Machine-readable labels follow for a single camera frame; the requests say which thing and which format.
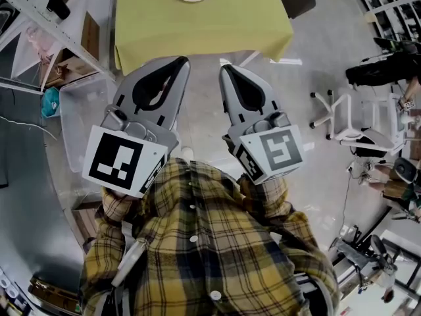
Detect person's right forearm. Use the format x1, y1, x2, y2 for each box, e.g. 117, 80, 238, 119
238, 174, 316, 243

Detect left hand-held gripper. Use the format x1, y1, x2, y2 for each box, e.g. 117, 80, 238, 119
82, 57, 192, 199

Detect black bottle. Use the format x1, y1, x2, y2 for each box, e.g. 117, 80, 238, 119
45, 0, 72, 21

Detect person's white shoe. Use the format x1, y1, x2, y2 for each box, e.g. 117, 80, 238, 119
180, 146, 195, 164

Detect clear plastic bin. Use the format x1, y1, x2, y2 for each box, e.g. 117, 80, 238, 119
59, 76, 116, 174

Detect grey harness strap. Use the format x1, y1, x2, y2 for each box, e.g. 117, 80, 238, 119
111, 221, 147, 288

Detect black garment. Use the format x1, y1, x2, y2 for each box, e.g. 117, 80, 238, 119
345, 53, 421, 88

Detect open cardboard boxes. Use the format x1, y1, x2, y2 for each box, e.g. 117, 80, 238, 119
41, 49, 100, 89

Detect teal bag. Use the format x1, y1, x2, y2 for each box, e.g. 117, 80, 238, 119
41, 87, 62, 119

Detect person's plaid shirt torso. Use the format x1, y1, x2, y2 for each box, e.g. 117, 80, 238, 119
78, 158, 340, 316

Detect white office chair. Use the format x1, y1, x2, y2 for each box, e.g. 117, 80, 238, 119
310, 89, 409, 155

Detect white metal shelf rack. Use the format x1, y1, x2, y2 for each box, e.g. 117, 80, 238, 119
0, 0, 116, 95

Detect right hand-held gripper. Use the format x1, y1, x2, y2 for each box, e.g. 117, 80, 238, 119
219, 65, 305, 186

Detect pink plastic bag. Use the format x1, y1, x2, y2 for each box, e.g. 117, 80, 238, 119
26, 26, 63, 59

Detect person's left forearm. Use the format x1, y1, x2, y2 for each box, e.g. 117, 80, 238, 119
94, 184, 152, 243

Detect flat brown cardboard box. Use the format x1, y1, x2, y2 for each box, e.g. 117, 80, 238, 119
81, 11, 101, 61

